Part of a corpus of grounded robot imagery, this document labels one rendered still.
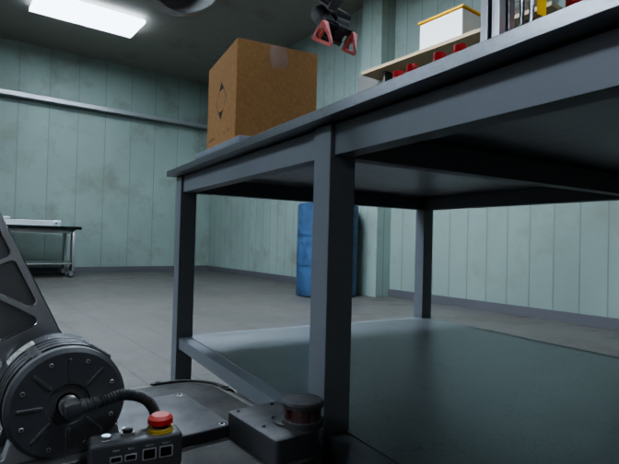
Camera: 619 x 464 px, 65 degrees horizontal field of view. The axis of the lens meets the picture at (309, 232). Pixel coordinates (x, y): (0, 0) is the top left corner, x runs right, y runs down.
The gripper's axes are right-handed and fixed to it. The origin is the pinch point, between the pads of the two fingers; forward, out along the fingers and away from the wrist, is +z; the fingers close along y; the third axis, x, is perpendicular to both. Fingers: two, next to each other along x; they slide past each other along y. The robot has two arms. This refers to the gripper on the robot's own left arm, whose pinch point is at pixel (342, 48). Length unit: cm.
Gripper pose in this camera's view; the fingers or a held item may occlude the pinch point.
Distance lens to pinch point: 159.7
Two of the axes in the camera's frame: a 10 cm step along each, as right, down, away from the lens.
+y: 7.8, 0.5, 6.2
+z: 3.6, 7.8, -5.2
